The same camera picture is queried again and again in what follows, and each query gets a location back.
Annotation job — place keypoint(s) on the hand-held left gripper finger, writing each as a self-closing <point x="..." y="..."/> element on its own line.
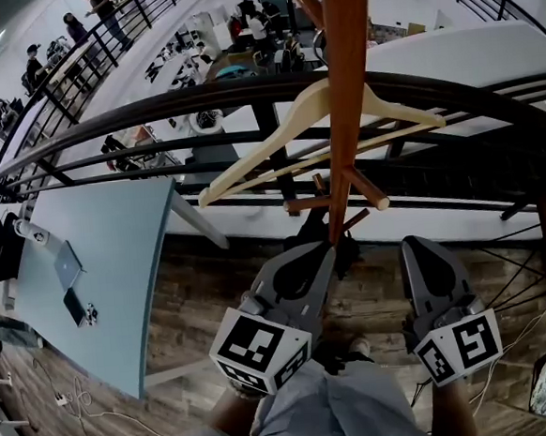
<point x="314" y="298"/>
<point x="277" y="270"/>

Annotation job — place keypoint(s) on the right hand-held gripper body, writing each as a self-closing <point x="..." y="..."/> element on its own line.
<point x="461" y="343"/>

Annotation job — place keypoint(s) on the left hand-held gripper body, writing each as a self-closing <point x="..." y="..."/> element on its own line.
<point x="260" y="350"/>

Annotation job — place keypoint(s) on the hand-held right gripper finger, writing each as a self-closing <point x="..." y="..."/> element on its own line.
<point x="446" y="269"/>
<point x="417" y="290"/>

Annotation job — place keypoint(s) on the wooden coat stand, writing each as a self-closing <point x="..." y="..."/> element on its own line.
<point x="345" y="89"/>

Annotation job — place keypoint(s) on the person's right forearm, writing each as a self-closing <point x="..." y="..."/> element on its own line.
<point x="450" y="410"/>

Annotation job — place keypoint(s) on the person's left forearm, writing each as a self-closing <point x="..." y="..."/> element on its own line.
<point x="232" y="418"/>

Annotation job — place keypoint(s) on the black fabric bag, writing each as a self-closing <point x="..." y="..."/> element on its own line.
<point x="311" y="228"/>

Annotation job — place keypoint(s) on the person's black trousers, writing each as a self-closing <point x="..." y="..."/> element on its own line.
<point x="336" y="358"/>

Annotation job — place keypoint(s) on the person's white shoe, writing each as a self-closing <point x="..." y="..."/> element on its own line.
<point x="360" y="346"/>

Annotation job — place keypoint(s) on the person's gray shirt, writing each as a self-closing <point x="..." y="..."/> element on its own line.
<point x="340" y="409"/>

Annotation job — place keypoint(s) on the light wooden clothes hanger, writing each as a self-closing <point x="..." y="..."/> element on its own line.
<point x="289" y="126"/>

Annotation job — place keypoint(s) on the light blue table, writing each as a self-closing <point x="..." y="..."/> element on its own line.
<point x="116" y="253"/>

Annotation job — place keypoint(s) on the black metal stair railing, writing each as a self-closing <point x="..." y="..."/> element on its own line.
<point x="174" y="100"/>

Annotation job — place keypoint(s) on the small white power strip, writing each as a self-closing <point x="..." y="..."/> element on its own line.
<point x="61" y="399"/>

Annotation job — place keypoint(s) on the silver laptop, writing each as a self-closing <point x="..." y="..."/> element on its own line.
<point x="67" y="268"/>

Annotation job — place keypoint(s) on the white printed mug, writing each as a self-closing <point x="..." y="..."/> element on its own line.
<point x="36" y="235"/>

